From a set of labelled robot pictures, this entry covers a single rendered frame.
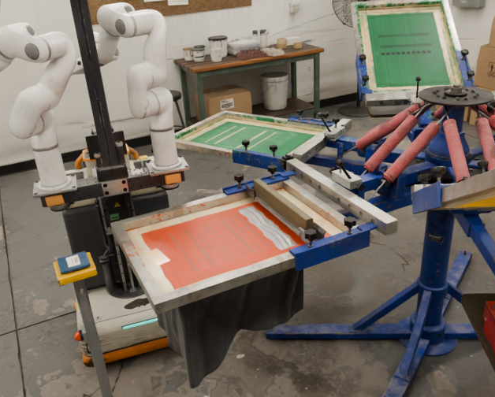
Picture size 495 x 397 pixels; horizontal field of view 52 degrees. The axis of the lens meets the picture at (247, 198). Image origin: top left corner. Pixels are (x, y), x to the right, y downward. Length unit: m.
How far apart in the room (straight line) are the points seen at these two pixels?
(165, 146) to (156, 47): 0.38
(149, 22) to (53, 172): 0.66
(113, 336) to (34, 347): 0.60
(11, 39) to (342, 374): 2.04
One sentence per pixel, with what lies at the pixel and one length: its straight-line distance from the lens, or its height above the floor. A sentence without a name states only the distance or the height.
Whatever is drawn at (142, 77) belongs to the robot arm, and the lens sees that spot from 1.91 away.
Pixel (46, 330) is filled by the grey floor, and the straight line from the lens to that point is 3.26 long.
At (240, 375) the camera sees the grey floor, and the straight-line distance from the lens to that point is 2.70.
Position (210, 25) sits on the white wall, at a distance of 5.78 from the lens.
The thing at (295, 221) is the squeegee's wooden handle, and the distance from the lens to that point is 1.85.
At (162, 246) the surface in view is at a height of 0.95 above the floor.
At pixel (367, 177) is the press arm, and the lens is 2.15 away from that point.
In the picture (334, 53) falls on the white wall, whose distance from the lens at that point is 6.63.
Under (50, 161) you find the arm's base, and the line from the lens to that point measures 2.04.
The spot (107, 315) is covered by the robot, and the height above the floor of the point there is 0.28.
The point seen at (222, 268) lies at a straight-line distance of 1.73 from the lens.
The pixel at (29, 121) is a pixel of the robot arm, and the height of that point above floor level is 1.43.
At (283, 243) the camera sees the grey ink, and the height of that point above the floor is 0.96.
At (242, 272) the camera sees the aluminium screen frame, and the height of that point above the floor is 0.99.
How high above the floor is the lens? 1.93
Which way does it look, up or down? 26 degrees down
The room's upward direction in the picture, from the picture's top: 4 degrees counter-clockwise
